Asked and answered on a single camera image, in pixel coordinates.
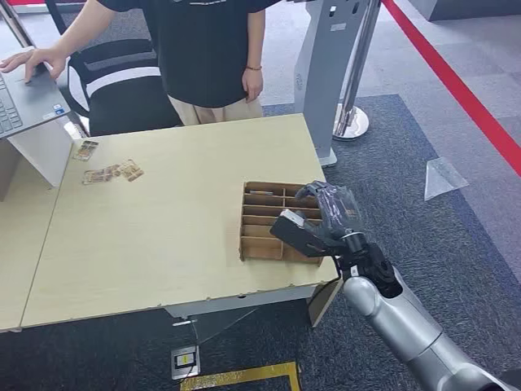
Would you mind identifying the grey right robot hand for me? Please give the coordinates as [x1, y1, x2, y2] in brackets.
[296, 180, 365, 256]

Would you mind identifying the wooden divided card tray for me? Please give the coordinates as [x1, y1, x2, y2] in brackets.
[238, 181, 325, 266]

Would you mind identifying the person's left hand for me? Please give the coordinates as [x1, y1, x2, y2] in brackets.
[241, 67, 264, 104]

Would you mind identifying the person's hand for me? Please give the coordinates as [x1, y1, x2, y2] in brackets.
[0, 46, 67, 84]
[241, 67, 264, 104]

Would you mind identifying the person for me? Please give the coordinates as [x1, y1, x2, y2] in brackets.
[0, 0, 281, 127]

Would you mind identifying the person's right hand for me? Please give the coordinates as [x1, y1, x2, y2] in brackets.
[0, 46, 67, 84]

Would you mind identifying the wooden table side panel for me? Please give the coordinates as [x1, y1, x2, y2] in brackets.
[307, 277, 344, 328]

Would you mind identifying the dark blue floor carpet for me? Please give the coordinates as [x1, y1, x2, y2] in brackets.
[0, 94, 521, 391]

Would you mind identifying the clear plastic sheet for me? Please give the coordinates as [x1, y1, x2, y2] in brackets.
[424, 156, 470, 202]

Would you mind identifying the grey kiosk stand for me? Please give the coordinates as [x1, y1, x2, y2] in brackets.
[294, 0, 372, 168]

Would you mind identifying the red barrier belt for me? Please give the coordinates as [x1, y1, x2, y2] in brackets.
[382, 0, 521, 178]

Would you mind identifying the yellow floor tape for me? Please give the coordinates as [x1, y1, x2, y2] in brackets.
[179, 362, 301, 391]

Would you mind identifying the metal floor socket box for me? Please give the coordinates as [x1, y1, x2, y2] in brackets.
[170, 345, 201, 381]

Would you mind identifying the black office chair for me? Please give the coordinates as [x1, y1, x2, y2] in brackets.
[44, 0, 182, 138]

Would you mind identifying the white laptop riser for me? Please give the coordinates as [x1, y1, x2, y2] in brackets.
[0, 115, 75, 202]

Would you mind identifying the grey laptop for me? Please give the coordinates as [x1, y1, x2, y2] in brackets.
[0, 62, 72, 140]

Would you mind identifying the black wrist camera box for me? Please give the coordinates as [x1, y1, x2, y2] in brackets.
[270, 209, 326, 259]

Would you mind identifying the chrome stanchion post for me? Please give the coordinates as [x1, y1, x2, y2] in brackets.
[333, 0, 383, 142]

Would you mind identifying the grey table frame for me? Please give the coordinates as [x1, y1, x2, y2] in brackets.
[164, 284, 319, 320]

